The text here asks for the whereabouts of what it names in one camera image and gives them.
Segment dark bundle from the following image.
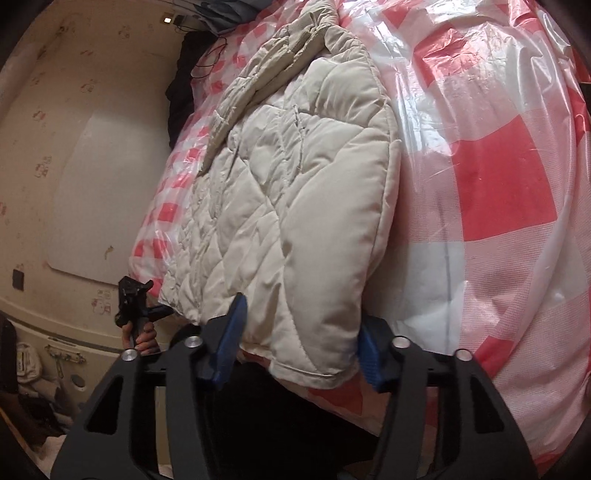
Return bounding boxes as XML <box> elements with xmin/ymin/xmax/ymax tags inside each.
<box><xmin>14</xmin><ymin>394</ymin><xmax>70</xmax><ymax>444</ymax></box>

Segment red white checked plastic sheet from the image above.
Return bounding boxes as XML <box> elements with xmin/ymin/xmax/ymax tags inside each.
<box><xmin>129</xmin><ymin>0</ymin><xmax>591</xmax><ymax>480</ymax></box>

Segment beige quilted jacket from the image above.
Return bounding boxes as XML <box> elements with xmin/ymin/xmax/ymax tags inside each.
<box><xmin>157</xmin><ymin>0</ymin><xmax>402</xmax><ymax>388</ymax></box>

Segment person's left hand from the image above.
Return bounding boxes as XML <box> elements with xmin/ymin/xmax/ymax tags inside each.
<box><xmin>121</xmin><ymin>320</ymin><xmax>161</xmax><ymax>357</ymax></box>

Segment white bag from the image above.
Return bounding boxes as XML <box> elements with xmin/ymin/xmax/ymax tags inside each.
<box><xmin>14</xmin><ymin>344</ymin><xmax>44</xmax><ymax>384</ymax></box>

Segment metal door latch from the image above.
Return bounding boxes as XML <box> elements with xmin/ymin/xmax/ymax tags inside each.
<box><xmin>45</xmin><ymin>344</ymin><xmax>86</xmax><ymax>370</ymax></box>

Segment blue grey folded cloth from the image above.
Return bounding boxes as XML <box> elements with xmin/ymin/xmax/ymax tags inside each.
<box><xmin>196</xmin><ymin>0</ymin><xmax>278</xmax><ymax>28</ymax></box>

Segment person's dark pants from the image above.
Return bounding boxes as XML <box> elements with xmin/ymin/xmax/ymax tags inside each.
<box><xmin>157</xmin><ymin>318</ymin><xmax>389</xmax><ymax>480</ymax></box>

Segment black clothing pile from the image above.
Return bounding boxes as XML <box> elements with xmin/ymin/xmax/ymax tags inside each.
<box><xmin>165</xmin><ymin>31</ymin><xmax>227</xmax><ymax>151</ymax></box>

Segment black cable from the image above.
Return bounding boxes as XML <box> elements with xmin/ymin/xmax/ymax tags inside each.
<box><xmin>191</xmin><ymin>34</ymin><xmax>229</xmax><ymax>79</ymax></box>

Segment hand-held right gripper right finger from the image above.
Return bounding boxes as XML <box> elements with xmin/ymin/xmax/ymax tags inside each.
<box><xmin>356</xmin><ymin>318</ymin><xmax>539</xmax><ymax>480</ymax></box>

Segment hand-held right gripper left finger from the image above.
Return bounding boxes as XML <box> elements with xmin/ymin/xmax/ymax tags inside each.
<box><xmin>50</xmin><ymin>292</ymin><xmax>249</xmax><ymax>480</ymax></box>

